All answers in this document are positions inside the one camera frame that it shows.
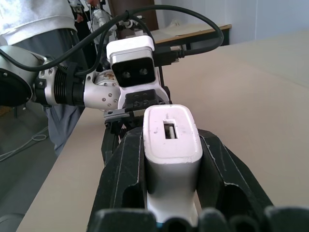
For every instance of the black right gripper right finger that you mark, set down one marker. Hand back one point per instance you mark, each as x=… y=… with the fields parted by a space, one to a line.
x=224 y=169

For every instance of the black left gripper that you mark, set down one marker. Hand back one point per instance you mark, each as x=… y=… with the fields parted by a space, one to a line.
x=141 y=97

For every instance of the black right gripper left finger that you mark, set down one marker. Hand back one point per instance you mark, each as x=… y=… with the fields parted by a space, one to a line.
x=120 y=169

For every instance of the white charger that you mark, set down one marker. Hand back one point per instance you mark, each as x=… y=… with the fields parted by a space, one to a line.
x=172 y=169

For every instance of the silver background robot equipment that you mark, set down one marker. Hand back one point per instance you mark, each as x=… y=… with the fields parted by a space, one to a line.
x=100 y=17

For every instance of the brown wooden panel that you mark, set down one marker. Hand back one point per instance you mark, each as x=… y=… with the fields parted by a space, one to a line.
x=135 y=9

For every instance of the wooden background table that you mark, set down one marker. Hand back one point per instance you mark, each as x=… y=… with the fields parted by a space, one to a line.
x=193 y=30

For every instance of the person in grey hoodie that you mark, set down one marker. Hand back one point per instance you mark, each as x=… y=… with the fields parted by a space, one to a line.
x=36 y=17

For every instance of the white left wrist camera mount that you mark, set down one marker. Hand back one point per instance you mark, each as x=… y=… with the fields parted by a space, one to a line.
x=131 y=48

